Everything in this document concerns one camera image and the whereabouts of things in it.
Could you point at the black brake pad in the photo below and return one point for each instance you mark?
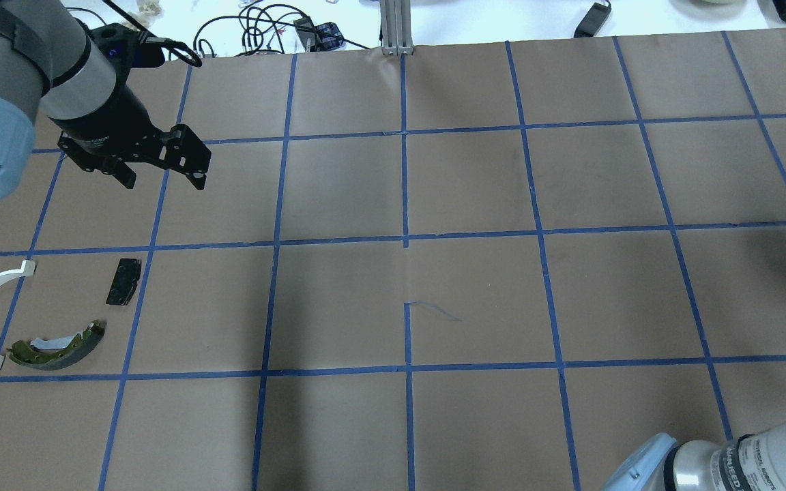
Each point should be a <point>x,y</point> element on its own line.
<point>125,282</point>

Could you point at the black power adapter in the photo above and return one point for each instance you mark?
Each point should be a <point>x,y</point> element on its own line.
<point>593,20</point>

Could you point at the aluminium frame post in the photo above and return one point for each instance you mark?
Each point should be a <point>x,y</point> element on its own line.
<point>395,23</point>

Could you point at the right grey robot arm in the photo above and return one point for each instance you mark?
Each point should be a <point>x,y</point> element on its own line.
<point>755,461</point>

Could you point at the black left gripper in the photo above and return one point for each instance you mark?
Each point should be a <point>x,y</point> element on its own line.
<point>108,116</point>

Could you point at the green brake shoe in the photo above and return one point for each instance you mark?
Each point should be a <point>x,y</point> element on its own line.
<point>60,353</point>

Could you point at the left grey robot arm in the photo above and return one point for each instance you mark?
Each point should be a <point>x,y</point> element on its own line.
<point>52,64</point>

